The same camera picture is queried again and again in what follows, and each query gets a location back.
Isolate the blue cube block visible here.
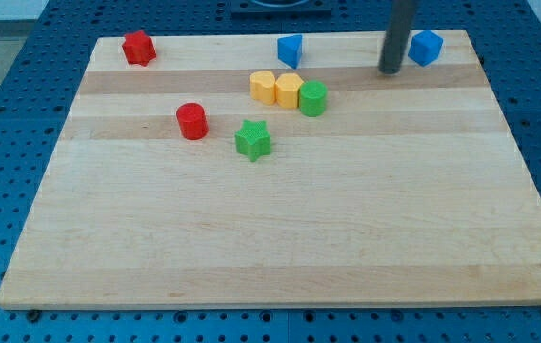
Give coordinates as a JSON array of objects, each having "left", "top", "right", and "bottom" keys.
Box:
[{"left": 408, "top": 30, "right": 444, "bottom": 67}]

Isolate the red cylinder block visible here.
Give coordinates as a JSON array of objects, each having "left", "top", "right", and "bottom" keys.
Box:
[{"left": 176, "top": 103, "right": 209, "bottom": 140}]

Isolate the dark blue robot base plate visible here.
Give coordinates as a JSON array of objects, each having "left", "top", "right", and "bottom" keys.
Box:
[{"left": 230, "top": 0, "right": 332, "bottom": 19}]

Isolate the green star block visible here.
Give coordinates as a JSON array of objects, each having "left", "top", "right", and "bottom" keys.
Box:
[{"left": 234, "top": 120, "right": 271, "bottom": 162}]

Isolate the yellow heart block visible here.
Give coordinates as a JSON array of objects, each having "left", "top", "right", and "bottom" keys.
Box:
[{"left": 249, "top": 71, "right": 276, "bottom": 105}]

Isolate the green cylinder block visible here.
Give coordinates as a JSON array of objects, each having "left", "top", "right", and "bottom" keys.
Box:
[{"left": 299, "top": 80, "right": 328, "bottom": 117}]

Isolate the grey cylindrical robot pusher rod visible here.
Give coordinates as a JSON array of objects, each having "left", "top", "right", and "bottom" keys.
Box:
[{"left": 378, "top": 0, "right": 419, "bottom": 75}]

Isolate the red star block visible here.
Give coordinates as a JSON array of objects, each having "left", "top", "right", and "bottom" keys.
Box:
[{"left": 122, "top": 30, "right": 156, "bottom": 67}]

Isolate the blue triangle block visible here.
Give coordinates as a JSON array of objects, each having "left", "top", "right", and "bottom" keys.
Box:
[{"left": 277, "top": 34, "right": 303, "bottom": 69}]

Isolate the yellow pentagon block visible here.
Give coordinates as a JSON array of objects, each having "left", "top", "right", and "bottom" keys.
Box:
[{"left": 275, "top": 73, "right": 304, "bottom": 109}]

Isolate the light wooden board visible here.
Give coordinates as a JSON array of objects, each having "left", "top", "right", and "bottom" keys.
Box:
[{"left": 0, "top": 30, "right": 541, "bottom": 310}]

